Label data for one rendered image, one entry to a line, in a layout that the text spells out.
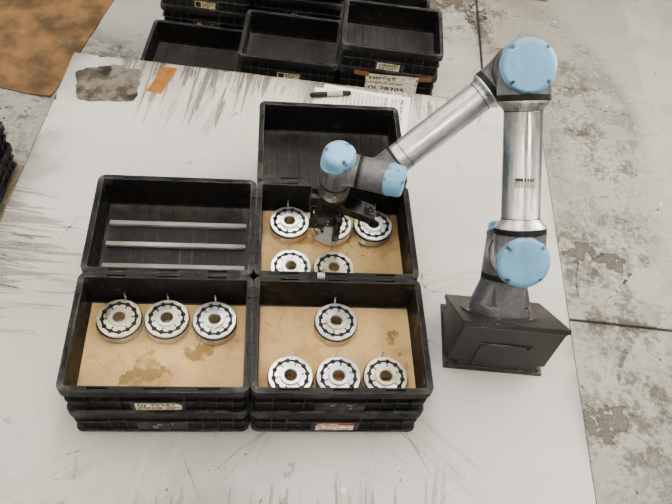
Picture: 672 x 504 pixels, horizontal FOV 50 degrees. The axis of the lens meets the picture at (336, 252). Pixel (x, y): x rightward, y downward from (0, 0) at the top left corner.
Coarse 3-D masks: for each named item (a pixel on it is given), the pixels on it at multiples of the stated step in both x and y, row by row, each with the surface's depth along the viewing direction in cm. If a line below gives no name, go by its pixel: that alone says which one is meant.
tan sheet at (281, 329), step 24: (264, 312) 175; (288, 312) 176; (312, 312) 176; (360, 312) 178; (384, 312) 179; (264, 336) 171; (288, 336) 172; (312, 336) 173; (360, 336) 174; (384, 336) 175; (408, 336) 175; (264, 360) 168; (312, 360) 169; (360, 360) 170; (408, 360) 171; (264, 384) 164; (312, 384) 165; (360, 384) 166; (408, 384) 168
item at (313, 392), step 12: (264, 276) 169; (276, 276) 170; (420, 288) 172; (420, 300) 170; (420, 312) 169; (252, 324) 161; (420, 324) 166; (252, 336) 160; (420, 336) 165; (252, 348) 158; (252, 360) 156; (252, 372) 155; (252, 384) 153; (432, 384) 157; (264, 396) 153; (276, 396) 154; (288, 396) 154; (300, 396) 154; (312, 396) 154; (324, 396) 154; (336, 396) 155; (348, 396) 155; (360, 396) 155; (372, 396) 155; (384, 396) 156; (396, 396) 156; (408, 396) 156; (420, 396) 156
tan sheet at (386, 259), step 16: (288, 224) 192; (352, 224) 194; (272, 240) 188; (304, 240) 189; (352, 240) 191; (272, 256) 185; (352, 256) 188; (368, 256) 188; (384, 256) 189; (400, 256) 189; (368, 272) 185; (384, 272) 186; (400, 272) 186
